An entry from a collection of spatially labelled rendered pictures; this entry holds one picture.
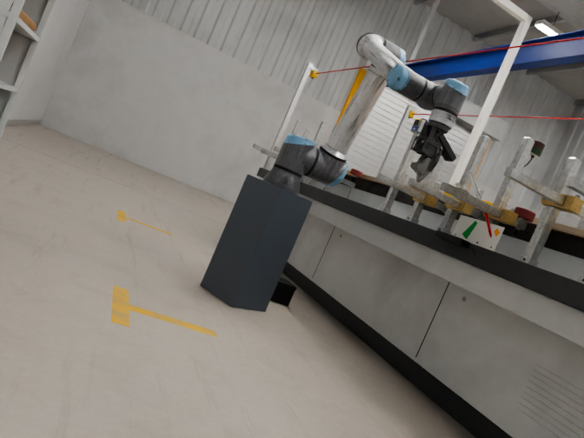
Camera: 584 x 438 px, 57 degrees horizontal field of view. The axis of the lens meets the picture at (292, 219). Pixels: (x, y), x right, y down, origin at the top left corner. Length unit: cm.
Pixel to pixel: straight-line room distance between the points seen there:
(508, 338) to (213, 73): 827
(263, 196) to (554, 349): 136
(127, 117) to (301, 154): 733
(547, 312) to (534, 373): 32
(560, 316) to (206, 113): 847
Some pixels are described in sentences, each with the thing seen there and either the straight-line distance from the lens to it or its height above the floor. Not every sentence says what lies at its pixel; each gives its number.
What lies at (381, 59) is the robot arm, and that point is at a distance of 226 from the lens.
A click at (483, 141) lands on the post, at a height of 114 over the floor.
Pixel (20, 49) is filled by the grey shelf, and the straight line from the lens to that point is 435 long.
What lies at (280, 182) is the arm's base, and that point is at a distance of 256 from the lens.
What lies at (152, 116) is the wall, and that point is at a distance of 977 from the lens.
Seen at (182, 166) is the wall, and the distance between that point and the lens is 984.
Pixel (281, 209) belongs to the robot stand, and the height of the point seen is 51.
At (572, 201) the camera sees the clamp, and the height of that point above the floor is 95.
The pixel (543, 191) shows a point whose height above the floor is 94.
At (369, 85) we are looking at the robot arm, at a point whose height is 121.
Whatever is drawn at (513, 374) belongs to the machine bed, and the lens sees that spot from 229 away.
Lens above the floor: 60
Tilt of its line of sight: 2 degrees down
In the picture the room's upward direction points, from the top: 23 degrees clockwise
